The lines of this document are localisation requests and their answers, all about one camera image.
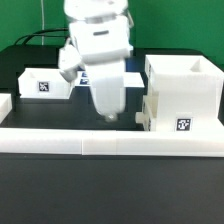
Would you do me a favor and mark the white front drawer with tag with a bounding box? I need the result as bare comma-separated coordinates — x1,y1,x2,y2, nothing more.
135,95,158,131

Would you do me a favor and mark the white thin cable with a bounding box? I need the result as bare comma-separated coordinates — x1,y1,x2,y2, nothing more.
40,0,45,46

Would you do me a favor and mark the white drawer with tag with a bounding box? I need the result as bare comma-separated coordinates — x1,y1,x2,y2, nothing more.
18,68,73,99
135,95,158,131

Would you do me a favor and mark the white U-shaped fence rail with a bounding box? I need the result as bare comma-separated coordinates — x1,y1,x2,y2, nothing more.
0,93,224,157

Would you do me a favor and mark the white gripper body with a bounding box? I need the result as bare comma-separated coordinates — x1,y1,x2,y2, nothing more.
58,46,126,122

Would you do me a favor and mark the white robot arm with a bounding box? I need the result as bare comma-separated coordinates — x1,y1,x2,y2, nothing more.
58,0,133,122

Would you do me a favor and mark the white fiducial marker sheet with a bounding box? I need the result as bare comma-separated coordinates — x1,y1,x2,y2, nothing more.
75,71,144,88

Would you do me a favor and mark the white drawer cabinet box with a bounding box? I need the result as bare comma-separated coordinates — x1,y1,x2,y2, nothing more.
145,55,224,132

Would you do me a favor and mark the black cable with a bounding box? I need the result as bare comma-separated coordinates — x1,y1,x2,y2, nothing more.
13,27,71,46

